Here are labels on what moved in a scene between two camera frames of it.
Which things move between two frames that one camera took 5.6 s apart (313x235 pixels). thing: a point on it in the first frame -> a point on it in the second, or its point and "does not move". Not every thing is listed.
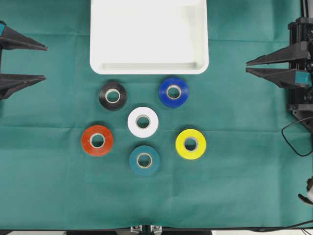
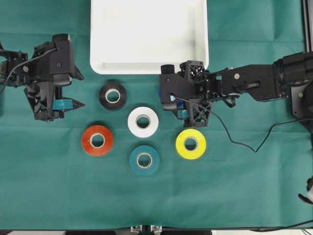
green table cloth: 81,151 does not move
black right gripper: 299,77 -> 211,86
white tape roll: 134,128 does not move
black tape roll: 110,87 does not move
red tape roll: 106,136 does not move
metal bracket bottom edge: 146,229 does not move
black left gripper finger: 10,83 -> 66,104
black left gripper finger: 11,38 -> 77,74
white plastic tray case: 148,36 does not move
